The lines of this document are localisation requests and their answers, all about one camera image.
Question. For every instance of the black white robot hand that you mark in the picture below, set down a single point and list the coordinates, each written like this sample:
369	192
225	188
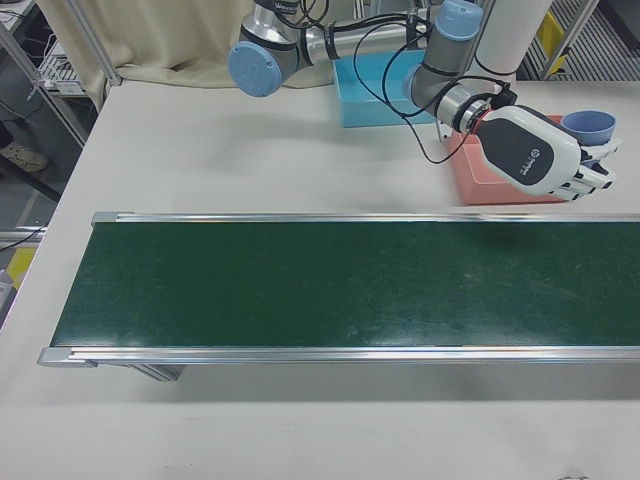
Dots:
530	150

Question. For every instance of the light blue plastic cup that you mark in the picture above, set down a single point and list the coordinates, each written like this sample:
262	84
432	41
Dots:
590	127

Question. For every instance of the pink plastic box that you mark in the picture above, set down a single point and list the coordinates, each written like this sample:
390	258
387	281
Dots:
475	185

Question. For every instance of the light blue plastic box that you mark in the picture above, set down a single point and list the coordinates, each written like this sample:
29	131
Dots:
370	95

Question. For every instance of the white column stand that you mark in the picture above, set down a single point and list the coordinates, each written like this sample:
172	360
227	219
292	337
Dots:
507	35

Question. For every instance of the yellow warning sign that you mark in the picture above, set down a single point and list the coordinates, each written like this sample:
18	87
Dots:
552	30

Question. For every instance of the green conveyor belt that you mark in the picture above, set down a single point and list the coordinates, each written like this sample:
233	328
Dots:
300	356
350	285

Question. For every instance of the beige curtain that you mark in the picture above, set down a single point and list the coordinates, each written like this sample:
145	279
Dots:
175	40

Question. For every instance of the beige shoe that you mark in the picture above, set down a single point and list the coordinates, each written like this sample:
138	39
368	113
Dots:
25	155

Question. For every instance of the yellow plastic item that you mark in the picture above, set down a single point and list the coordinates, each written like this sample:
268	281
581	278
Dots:
20	265

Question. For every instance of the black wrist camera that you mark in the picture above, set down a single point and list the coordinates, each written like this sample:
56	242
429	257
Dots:
502	95

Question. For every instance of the aluminium frame rack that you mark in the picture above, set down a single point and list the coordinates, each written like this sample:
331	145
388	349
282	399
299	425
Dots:
575	50

